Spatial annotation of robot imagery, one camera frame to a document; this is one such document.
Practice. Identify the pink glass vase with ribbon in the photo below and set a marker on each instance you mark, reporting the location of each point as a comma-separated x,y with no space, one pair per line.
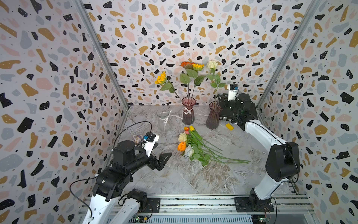
188,115

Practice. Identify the small picture card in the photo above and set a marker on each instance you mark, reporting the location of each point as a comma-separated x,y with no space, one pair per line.
137,139

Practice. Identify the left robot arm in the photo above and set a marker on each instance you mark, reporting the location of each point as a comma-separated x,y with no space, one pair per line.
109,186

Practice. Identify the black case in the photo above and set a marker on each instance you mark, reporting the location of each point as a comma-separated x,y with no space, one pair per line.
236,111

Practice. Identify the purple ribbed glass vase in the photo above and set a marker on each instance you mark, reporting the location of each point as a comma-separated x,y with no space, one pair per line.
214,115

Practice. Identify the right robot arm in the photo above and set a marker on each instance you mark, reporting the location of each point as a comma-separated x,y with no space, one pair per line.
282,163

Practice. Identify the clear glass vase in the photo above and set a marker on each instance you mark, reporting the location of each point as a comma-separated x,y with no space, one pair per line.
163,115

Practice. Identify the orange rose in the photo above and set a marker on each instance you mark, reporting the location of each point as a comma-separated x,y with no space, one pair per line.
182,146

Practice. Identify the yellow sunflower large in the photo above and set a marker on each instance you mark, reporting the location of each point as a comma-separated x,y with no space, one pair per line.
198,78

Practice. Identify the white rose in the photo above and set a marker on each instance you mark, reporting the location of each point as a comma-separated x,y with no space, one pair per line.
205,156

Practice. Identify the yellow sunflower small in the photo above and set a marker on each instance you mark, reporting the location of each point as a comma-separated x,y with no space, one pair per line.
166,84

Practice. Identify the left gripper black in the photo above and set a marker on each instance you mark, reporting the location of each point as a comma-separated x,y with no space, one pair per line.
161,164

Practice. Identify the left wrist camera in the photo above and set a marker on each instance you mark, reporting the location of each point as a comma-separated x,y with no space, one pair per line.
151,141

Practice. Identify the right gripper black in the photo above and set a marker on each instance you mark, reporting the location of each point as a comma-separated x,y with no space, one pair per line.
224,101

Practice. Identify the yellow block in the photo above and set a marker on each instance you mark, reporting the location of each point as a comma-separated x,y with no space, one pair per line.
230,127

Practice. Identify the cream rose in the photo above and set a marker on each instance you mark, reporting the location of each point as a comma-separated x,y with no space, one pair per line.
182,137
214,77

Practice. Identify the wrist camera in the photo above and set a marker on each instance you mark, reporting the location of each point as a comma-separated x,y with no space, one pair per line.
232,93
151,141

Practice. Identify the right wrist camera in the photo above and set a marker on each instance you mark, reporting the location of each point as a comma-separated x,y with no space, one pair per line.
232,93

